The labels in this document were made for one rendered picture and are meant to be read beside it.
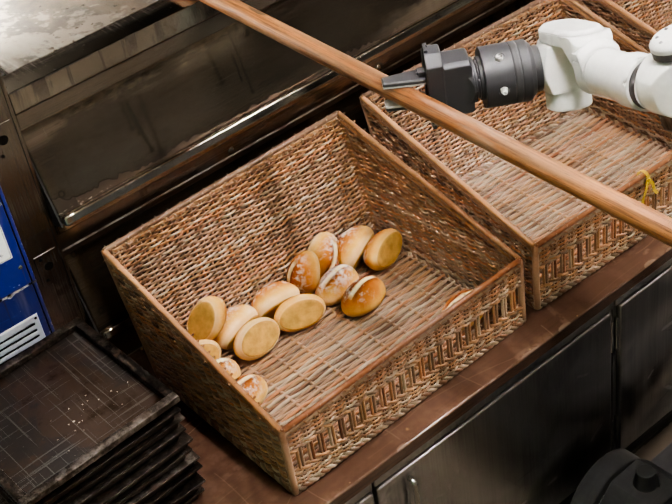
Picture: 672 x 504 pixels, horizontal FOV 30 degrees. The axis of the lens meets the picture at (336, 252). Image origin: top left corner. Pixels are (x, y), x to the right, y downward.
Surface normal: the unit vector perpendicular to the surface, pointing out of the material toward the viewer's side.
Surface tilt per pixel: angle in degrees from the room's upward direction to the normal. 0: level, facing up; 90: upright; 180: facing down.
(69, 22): 0
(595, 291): 0
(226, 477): 0
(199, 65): 70
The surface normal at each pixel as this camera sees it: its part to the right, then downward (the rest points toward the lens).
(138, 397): -0.14, -0.77
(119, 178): 0.55, 0.13
